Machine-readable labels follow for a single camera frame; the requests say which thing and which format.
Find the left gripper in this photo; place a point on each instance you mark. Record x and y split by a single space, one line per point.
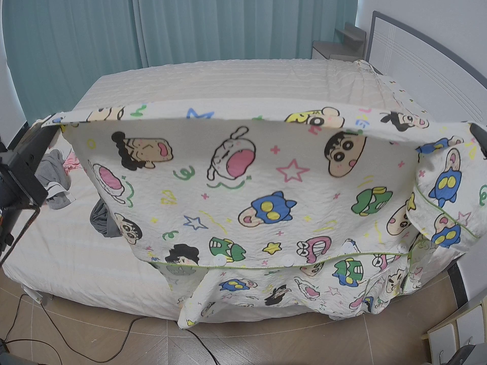
19 177

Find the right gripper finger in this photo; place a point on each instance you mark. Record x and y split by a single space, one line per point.
480 139

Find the white printed pyjama top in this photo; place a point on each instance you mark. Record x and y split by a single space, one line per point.
266 203

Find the bed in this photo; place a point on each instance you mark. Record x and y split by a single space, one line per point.
228 86

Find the grey knitted garment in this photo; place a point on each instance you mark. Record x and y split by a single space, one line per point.
53 173

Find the pink garment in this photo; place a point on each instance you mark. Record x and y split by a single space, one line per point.
71 165

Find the blue-green curtain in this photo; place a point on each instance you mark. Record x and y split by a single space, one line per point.
247 17
68 44

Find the grey bedside table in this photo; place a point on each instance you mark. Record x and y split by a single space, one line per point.
334 48

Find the pale wooden cabinet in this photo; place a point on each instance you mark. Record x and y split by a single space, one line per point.
456 329

